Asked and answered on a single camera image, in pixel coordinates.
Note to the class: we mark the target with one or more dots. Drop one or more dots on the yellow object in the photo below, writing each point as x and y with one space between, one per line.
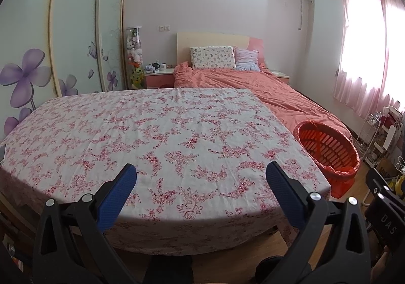
398 187

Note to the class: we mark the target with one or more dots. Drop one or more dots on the clear tube of plush toys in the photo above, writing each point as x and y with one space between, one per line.
133 46

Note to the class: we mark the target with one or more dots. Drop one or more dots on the bed with pink duvet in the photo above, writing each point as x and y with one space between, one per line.
253 87

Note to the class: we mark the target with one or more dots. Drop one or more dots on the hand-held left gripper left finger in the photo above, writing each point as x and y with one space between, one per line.
115 200

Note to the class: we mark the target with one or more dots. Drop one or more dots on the white device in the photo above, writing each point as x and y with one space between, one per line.
2 154

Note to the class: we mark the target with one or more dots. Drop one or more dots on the pink striped pillow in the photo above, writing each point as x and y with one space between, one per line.
247 59

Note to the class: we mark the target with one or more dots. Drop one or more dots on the pink white nightstand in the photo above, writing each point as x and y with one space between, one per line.
282 75
159 79

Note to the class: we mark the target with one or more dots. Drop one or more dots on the red plastic laundry basket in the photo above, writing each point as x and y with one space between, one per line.
329 147

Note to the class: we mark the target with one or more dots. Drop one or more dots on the white board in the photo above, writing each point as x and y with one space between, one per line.
391 136

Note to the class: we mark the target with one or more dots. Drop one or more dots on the wall socket plate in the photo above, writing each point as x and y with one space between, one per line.
165 28

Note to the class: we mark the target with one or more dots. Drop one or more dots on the pink floral tablecloth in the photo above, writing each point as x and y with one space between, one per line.
142 132

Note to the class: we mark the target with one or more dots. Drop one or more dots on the beige pink bed headboard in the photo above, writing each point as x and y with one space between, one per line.
212 38

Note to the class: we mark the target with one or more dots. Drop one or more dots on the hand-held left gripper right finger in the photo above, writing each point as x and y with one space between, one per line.
284 200

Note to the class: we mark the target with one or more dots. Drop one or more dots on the dark shoe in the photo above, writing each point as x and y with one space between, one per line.
270 266

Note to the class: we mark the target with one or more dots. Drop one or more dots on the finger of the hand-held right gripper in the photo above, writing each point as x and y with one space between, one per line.
387 187

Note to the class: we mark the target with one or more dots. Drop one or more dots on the cardboard box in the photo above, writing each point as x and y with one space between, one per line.
387 166

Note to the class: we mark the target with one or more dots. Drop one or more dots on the green plush toy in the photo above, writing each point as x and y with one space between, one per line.
137 77

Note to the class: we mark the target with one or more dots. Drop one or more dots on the white mug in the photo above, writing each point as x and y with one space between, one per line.
162 66

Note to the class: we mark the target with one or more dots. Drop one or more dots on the wardrobe with purple flower doors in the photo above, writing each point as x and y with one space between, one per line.
72 33

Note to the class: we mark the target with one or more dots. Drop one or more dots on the floral print pillow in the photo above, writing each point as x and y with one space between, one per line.
213 57

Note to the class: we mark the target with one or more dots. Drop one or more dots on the white air conditioner pipe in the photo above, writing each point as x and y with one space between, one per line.
301 11

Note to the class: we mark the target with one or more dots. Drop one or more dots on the pink curtain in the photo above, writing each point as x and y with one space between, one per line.
357 59

